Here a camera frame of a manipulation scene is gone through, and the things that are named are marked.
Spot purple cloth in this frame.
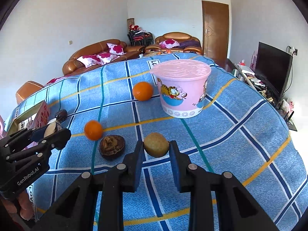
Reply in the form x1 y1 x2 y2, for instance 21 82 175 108
179 40 201 50

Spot pink tin box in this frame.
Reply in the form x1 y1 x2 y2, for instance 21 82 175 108
6 100 51 137

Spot yellow-brown round fruit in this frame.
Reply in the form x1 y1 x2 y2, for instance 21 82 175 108
144 132 169 158

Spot person's left hand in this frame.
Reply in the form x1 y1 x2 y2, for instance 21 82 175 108
5 188 34 222

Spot small orange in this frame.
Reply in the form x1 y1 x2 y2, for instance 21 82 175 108
84 120 104 141

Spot stacked black chairs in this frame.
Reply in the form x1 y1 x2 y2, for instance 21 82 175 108
127 30 154 47

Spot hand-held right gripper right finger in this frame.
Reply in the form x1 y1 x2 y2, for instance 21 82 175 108
169 141 280 231

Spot large orange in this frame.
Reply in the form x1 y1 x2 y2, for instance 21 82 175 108
132 81 154 101

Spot brown leather armchair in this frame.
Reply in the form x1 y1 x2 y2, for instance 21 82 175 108
145 32 203 54

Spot wooden coffee table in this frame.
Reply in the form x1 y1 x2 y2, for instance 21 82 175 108
142 49 174 57

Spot blue plaid blanket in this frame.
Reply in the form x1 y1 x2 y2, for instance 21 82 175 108
5 54 308 231

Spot printed paper packet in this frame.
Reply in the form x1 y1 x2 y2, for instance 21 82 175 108
18 117 36 131

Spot cluttered television stand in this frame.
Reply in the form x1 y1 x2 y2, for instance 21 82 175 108
225 59 299 130

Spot long brown leather sofa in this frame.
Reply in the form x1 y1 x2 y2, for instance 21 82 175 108
63 39 145 75

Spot purple-brown round fruit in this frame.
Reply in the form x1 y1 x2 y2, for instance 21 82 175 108
44 121 63 137

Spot black television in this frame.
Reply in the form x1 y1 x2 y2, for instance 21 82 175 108
254 42 293 99

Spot brown leather ottoman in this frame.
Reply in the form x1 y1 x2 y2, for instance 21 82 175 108
16 81 45 105

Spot pink cartoon cup with lid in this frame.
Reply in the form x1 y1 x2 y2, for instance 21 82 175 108
149 59 212 119

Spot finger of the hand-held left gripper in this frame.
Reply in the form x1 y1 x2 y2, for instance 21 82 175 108
5 128 72 164
0 125 49 150

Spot brown wooden door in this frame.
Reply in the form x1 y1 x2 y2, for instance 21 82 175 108
202 0 229 60

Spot brown dried fruit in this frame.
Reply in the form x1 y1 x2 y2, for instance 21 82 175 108
99 135 126 160

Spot small dark fruit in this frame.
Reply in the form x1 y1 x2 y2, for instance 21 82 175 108
55 109 68 123

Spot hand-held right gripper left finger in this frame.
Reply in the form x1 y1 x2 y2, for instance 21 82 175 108
36 141 145 231

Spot pink flowered pillow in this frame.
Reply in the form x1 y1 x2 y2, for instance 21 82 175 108
96 52 119 64
76 55 101 68
159 39 180 49
47 76 70 85
106 43 125 54

